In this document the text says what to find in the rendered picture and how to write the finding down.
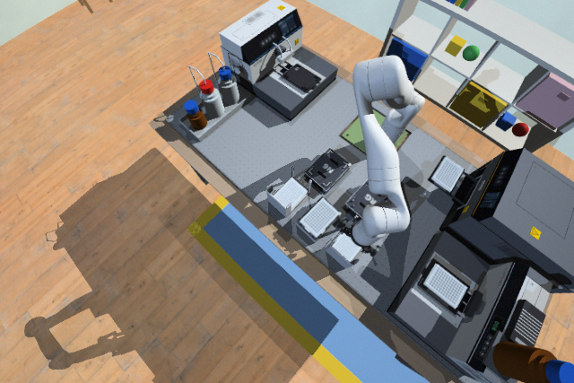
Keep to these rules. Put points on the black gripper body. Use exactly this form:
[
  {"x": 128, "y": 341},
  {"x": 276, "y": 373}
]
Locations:
[{"x": 353, "y": 240}]

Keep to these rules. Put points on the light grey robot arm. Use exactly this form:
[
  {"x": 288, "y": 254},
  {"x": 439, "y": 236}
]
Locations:
[{"x": 383, "y": 78}]

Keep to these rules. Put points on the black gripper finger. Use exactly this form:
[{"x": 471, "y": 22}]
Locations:
[
  {"x": 373, "y": 250},
  {"x": 344, "y": 227}
]

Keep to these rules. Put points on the red bottle cap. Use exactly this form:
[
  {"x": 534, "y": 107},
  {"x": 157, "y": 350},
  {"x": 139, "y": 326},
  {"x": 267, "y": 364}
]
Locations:
[{"x": 206, "y": 88}]

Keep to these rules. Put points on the brown bottle body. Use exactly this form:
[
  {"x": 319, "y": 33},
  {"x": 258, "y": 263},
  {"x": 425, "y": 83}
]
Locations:
[{"x": 516, "y": 360}]

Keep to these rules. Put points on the brown glass bottle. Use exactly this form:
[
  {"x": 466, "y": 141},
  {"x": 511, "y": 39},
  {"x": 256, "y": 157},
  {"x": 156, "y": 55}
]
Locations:
[{"x": 198, "y": 123}]

